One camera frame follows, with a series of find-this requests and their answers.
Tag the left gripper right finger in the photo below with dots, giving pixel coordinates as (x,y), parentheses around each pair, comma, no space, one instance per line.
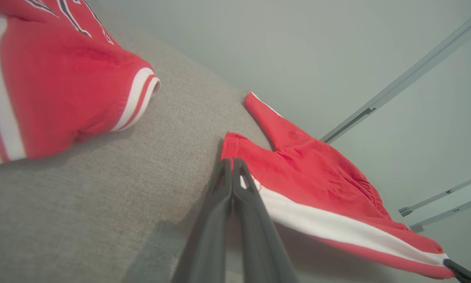
(259,243)

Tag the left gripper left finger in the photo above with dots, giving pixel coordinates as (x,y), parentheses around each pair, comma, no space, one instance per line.
(208,243)

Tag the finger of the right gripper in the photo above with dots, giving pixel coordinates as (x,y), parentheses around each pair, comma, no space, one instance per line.
(465,275)

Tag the red shorts white stripe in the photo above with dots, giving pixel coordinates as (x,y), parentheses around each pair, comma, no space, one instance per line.
(318,177)

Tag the red basketball jersey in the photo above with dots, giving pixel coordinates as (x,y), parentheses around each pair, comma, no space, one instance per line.
(62,86)

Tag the narrow grey partition panel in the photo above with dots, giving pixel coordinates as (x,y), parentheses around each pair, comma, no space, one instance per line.
(463,243)

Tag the grey fabric sofa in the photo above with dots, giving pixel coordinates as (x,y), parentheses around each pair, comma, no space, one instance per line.
(102,196)

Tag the wide grey partition panel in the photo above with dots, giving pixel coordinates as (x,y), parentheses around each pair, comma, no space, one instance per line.
(436,129)

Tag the grey partition post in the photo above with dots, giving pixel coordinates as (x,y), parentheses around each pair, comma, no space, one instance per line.
(408,75)
(436,196)
(451,212)

